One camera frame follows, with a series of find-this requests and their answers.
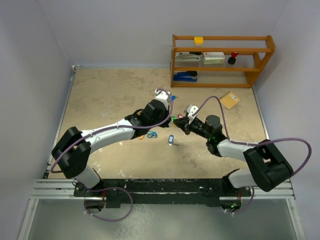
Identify black base frame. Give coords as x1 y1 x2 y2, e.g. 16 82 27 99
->
73 178 252 209

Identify red black stamp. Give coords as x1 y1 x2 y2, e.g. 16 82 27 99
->
227 52 239 65

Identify aluminium rail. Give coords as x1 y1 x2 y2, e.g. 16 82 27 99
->
29 178 297 200

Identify yellow block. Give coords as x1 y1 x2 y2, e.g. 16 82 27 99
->
193 36 204 47

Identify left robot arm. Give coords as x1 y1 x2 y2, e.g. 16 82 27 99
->
50 97 173 196

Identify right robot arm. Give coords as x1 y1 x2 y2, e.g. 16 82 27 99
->
173 115 294 196

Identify yellow spiral notebook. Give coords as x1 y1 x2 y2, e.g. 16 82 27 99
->
219 91 241 110

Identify blue key tag with keys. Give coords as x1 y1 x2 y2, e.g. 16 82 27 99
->
167 134 179 146

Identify blue stapler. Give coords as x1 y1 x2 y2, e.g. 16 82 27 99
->
173 71 198 82

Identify dark blue S carabiner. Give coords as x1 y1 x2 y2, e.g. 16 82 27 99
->
147 132 158 139

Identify grey stapler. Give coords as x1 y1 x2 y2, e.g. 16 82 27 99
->
175 51 202 62

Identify white red box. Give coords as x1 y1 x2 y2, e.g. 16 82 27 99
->
202 52 225 64

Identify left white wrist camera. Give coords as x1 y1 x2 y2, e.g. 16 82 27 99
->
154 89 171 109

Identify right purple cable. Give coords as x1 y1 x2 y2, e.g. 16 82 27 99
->
193 96 313 177

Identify wooden shelf rack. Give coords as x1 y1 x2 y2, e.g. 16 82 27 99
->
170 35 276 88

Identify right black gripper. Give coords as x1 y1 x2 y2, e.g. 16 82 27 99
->
173 115 212 140

